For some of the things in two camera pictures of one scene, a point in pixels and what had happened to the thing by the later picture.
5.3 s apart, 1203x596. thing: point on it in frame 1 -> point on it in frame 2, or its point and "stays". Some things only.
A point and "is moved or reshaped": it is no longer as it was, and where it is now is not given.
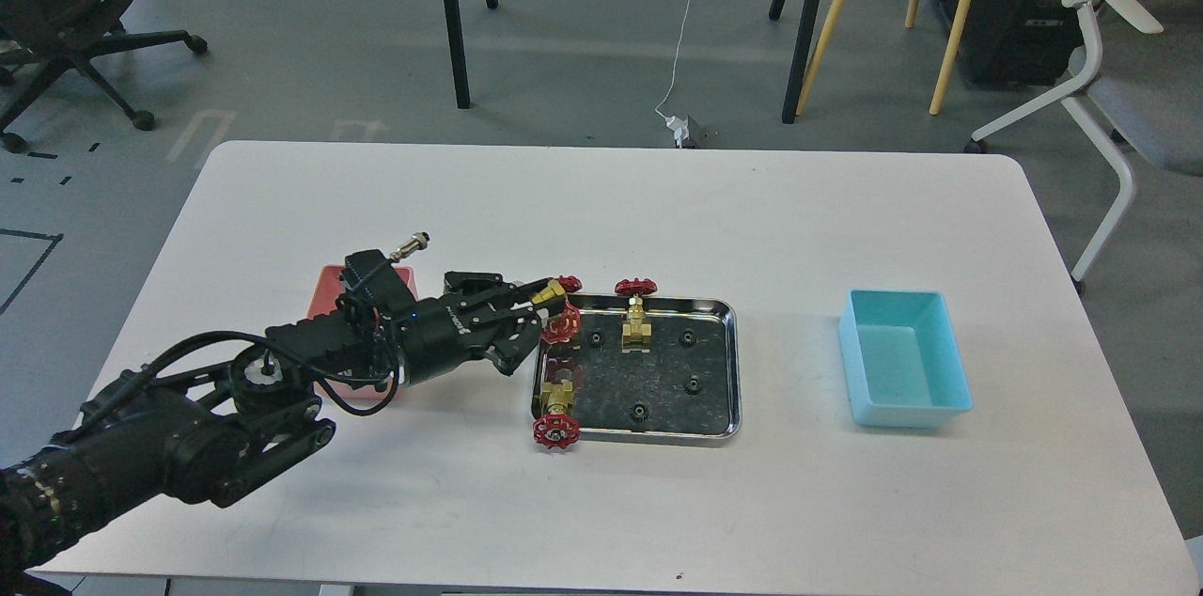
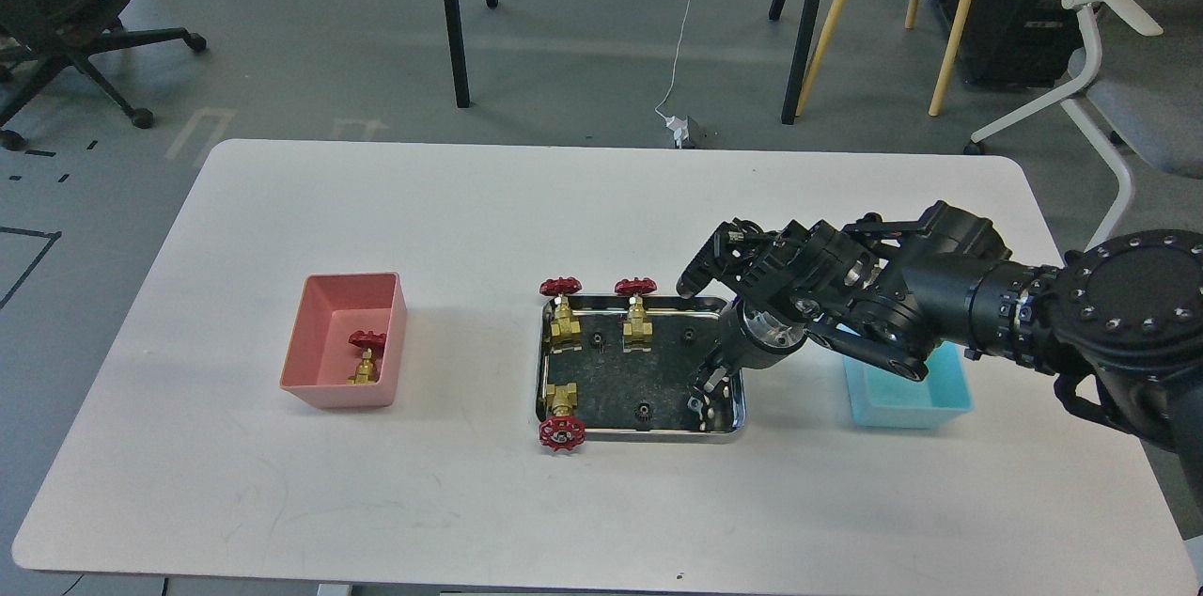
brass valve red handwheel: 564,327 is moved or reshaped
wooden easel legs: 959,23 stays
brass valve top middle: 636,335 stays
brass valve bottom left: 557,429 stays
